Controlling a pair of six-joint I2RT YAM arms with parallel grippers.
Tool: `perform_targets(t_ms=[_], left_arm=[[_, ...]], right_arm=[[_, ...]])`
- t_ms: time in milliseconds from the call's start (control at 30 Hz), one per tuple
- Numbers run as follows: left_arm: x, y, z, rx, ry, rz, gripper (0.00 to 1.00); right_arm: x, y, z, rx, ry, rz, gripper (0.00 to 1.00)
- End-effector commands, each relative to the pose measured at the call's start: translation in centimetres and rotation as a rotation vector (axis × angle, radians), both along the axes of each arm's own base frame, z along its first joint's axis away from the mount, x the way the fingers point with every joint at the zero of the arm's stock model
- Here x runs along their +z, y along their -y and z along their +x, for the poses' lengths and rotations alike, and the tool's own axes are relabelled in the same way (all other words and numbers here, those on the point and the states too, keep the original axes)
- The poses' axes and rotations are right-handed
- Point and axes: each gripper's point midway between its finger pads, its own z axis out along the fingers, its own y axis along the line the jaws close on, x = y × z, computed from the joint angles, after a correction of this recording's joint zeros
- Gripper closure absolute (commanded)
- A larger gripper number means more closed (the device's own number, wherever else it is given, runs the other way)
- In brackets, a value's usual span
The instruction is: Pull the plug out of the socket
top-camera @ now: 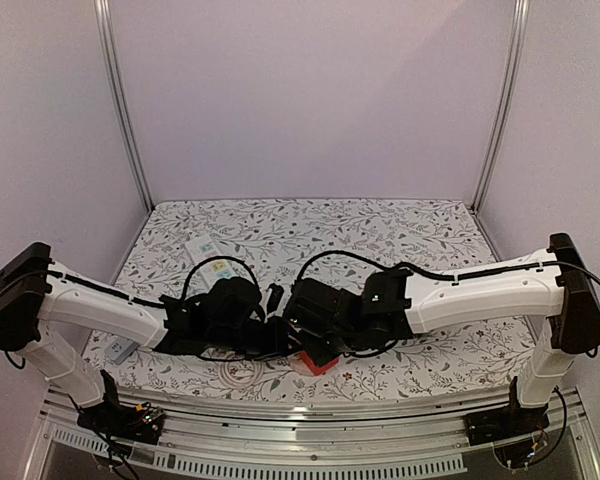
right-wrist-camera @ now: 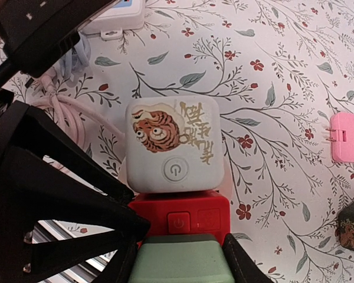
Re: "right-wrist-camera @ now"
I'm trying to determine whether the pink plug adapter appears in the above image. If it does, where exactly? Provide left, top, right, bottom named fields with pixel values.
left=326, top=112, right=354, bottom=163

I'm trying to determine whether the pink round socket base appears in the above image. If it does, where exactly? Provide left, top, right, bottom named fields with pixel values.
left=118, top=132, right=232, bottom=197

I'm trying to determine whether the light blue cable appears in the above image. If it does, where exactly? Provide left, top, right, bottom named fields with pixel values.
left=58, top=32, right=92, bottom=80

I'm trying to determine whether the red cube socket adapter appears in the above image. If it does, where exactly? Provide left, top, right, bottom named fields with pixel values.
left=129, top=190, right=230, bottom=244

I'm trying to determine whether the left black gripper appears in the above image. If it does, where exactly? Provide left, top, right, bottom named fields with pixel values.
left=0, top=101, right=150, bottom=282

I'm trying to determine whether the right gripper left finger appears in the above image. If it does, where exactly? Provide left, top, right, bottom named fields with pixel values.
left=106, top=232, right=139, bottom=282

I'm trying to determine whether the white power strip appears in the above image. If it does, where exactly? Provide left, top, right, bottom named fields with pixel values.
left=82, top=0, right=145, bottom=41

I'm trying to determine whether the mint green cube adapter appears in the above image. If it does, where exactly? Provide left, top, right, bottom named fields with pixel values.
left=128, top=234, right=235, bottom=283

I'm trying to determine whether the white cartoon cube adapter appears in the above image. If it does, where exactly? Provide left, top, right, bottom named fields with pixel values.
left=125, top=96, right=225, bottom=193

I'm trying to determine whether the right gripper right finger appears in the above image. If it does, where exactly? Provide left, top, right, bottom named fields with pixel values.
left=222, top=233, right=272, bottom=283

